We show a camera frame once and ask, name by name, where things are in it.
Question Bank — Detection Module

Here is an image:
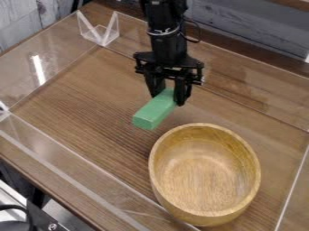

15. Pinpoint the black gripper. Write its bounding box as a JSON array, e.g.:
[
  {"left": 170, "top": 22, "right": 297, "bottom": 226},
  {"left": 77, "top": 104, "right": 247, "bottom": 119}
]
[{"left": 132, "top": 31, "right": 205, "bottom": 107}]

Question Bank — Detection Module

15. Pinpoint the green rectangular block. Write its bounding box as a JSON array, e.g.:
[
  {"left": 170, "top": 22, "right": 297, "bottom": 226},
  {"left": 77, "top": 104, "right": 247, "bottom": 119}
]
[{"left": 132, "top": 88, "right": 177, "bottom": 130}]

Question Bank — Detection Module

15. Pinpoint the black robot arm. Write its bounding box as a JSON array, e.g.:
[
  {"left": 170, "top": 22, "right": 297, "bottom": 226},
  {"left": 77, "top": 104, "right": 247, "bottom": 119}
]
[{"left": 133, "top": 0, "right": 204, "bottom": 106}]

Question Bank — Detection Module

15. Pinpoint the brown wooden bowl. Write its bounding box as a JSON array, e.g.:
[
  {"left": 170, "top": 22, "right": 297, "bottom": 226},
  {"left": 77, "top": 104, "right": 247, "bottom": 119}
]
[{"left": 149, "top": 123, "right": 263, "bottom": 226}]

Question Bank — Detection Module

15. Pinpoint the clear acrylic corner bracket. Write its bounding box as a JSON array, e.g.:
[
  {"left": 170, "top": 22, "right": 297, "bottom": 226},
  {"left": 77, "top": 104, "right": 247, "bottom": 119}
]
[{"left": 77, "top": 11, "right": 120, "bottom": 47}]

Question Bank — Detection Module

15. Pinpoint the black metal frame mount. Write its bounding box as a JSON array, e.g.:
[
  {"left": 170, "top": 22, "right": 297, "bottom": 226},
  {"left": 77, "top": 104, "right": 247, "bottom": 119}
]
[{"left": 0, "top": 188, "right": 73, "bottom": 231}]

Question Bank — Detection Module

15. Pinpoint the black cable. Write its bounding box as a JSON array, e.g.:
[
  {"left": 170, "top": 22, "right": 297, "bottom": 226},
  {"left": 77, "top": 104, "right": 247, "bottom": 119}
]
[{"left": 0, "top": 205, "right": 43, "bottom": 231}]

